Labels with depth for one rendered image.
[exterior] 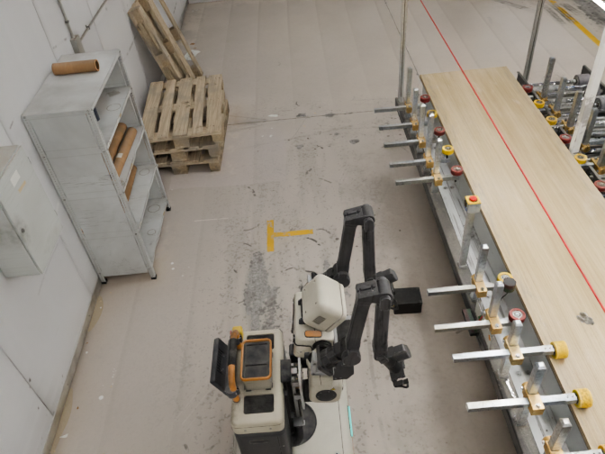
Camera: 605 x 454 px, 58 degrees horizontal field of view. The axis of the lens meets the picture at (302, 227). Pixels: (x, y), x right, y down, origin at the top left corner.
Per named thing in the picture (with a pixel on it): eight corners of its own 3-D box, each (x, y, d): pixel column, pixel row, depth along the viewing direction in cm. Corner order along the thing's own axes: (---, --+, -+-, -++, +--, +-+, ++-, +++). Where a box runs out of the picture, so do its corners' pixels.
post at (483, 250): (471, 307, 311) (483, 248, 279) (469, 303, 314) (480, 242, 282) (476, 306, 311) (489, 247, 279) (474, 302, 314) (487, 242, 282)
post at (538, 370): (517, 426, 252) (538, 367, 220) (514, 420, 255) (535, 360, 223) (524, 426, 252) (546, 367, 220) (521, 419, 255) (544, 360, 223)
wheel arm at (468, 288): (428, 297, 297) (428, 292, 294) (426, 293, 300) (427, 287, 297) (507, 290, 296) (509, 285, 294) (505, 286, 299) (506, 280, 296)
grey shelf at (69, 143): (102, 284, 439) (20, 116, 336) (123, 213, 506) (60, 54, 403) (156, 279, 439) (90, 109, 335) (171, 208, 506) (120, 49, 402)
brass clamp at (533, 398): (529, 415, 231) (531, 410, 228) (519, 387, 241) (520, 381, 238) (544, 414, 231) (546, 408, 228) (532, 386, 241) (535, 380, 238)
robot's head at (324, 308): (300, 324, 231) (322, 305, 224) (298, 287, 247) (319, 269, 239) (326, 336, 238) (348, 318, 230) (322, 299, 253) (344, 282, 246)
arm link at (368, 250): (358, 204, 236) (362, 221, 228) (372, 203, 236) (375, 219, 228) (362, 271, 265) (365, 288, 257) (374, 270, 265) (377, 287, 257)
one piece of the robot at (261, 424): (247, 483, 294) (219, 403, 239) (250, 393, 335) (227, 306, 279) (309, 478, 293) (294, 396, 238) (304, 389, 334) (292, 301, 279)
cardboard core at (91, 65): (50, 66, 369) (94, 62, 369) (53, 61, 375) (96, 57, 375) (55, 77, 375) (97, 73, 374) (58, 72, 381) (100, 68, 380)
